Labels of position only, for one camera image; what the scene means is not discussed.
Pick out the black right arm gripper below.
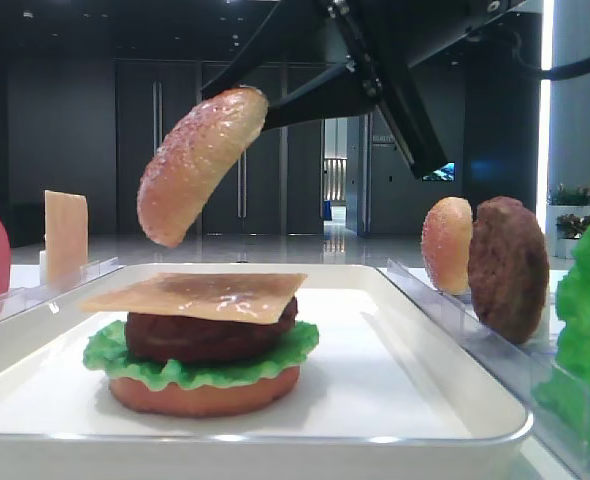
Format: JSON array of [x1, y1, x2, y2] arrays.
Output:
[[201, 0, 520, 177]]

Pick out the sesame top bun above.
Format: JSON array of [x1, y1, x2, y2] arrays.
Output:
[[136, 86, 269, 248]]

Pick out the cheese slice on burger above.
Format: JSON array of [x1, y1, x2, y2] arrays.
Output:
[[81, 273, 307, 325]]

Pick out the upright brown meat patty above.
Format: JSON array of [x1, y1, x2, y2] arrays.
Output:
[[468, 196, 550, 345]]

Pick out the upright orange cheese slice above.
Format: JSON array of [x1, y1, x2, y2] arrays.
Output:
[[44, 190, 88, 283]]

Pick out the green lettuce on burger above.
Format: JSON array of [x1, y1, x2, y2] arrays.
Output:
[[83, 320, 319, 391]]

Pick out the dark double doors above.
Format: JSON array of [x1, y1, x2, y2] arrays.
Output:
[[116, 61, 323, 246]]

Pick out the potted plants in white planter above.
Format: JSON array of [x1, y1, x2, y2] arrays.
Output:
[[546, 184, 590, 259]]

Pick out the brown patty on burger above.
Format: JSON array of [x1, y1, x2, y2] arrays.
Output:
[[124, 297, 298, 364]]

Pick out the white pusher block far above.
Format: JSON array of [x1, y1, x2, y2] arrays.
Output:
[[39, 250, 48, 284]]

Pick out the white rectangular tray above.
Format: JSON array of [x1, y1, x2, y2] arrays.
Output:
[[0, 263, 534, 479]]

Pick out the bottom bun on tray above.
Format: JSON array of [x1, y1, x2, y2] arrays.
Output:
[[109, 366, 300, 418]]

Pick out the clear acrylic left food rack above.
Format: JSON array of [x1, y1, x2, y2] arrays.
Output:
[[0, 257, 121, 322]]

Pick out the clear acrylic food rack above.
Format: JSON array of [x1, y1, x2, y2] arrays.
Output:
[[384, 259, 590, 479], [0, 257, 121, 322]]

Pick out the clear acrylic right food rack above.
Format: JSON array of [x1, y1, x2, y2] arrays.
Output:
[[384, 259, 590, 479]]

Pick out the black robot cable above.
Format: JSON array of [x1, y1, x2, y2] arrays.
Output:
[[509, 19, 590, 81]]

